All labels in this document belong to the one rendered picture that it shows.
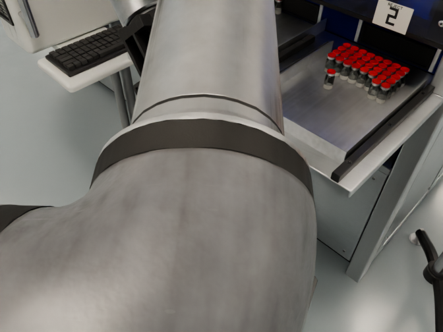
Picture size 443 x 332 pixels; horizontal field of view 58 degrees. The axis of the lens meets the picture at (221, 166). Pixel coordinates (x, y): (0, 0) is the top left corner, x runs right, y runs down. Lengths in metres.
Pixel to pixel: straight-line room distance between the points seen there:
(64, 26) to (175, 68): 1.22
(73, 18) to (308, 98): 0.79
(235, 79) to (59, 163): 2.02
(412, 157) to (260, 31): 1.01
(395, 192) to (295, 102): 0.49
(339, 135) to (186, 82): 0.73
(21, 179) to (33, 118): 0.47
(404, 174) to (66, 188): 1.47
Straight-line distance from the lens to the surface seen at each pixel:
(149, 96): 0.18
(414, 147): 1.18
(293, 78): 1.03
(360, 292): 1.70
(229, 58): 0.18
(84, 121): 2.38
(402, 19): 1.05
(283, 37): 1.20
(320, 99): 0.97
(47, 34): 1.38
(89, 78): 1.22
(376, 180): 1.31
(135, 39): 0.47
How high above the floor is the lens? 1.45
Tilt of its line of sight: 46 degrees down
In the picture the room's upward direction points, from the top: straight up
